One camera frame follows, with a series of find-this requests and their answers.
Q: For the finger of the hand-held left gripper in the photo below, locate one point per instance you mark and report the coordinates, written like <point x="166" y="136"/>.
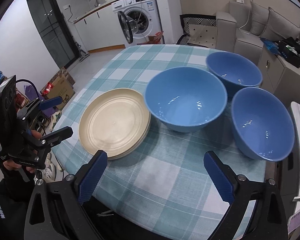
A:
<point x="51" y="102"/>
<point x="62" y="133"/>

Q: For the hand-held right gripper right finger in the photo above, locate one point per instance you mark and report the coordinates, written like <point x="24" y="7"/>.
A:
<point x="220" y="177"/>

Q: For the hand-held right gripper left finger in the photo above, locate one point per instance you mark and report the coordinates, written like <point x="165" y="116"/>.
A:
<point x="93" y="177"/>

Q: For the blue bowl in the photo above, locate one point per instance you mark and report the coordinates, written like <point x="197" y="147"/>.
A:
<point x="185" y="100"/>
<point x="233" y="67"/>
<point x="262" y="122"/>

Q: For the person's left forearm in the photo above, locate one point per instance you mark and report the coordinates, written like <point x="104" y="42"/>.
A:
<point x="7" y="205"/>

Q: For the person's left hand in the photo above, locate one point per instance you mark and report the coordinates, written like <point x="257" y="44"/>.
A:
<point x="10" y="165"/>

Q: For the red snack packet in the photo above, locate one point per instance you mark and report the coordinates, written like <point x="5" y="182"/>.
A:
<point x="49" y="88"/>

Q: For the cardboard box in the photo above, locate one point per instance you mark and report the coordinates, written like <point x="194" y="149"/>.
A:
<point x="63" y="87"/>

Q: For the purple bag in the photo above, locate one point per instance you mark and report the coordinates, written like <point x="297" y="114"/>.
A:
<point x="31" y="92"/>

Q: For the white shoe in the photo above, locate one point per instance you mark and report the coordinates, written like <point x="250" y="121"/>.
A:
<point x="48" y="172"/>

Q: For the teal checked tablecloth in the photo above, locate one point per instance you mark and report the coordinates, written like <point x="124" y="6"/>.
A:
<point x="165" y="167"/>

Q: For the dark glass door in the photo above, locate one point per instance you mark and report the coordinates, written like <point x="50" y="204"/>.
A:
<point x="52" y="35"/>

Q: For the white kitchen counter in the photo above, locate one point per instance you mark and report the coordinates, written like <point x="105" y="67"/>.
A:
<point x="100" y="30"/>

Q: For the metal faucet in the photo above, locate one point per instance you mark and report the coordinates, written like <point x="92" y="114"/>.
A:
<point x="97" y="3"/>

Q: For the beige cabinet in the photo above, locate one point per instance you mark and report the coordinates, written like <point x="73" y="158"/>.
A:
<point x="272" y="75"/>

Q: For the red gift boxes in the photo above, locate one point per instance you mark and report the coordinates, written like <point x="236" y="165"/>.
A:
<point x="156" y="37"/>

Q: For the white washing machine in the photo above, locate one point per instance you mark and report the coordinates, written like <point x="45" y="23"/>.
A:
<point x="145" y="7"/>

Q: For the blue plastic bag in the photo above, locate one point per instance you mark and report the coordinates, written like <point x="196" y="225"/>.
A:
<point x="270" y="46"/>

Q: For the long black box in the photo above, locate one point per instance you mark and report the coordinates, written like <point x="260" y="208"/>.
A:
<point x="290" y="53"/>

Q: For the cream dotted cushion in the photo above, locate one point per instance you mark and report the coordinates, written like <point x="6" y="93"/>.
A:
<point x="202" y="36"/>

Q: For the beige sofa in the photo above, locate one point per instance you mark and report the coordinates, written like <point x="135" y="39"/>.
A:
<point x="225" y="30"/>

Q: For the black jacket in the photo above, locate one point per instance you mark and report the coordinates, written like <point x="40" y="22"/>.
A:
<point x="298" y="45"/>

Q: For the black white striped cushion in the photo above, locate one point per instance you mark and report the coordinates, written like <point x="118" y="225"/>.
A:
<point x="200" y="21"/>

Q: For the grey cushion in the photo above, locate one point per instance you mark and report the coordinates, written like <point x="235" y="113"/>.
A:
<point x="282" y="25"/>
<point x="258" y="17"/>

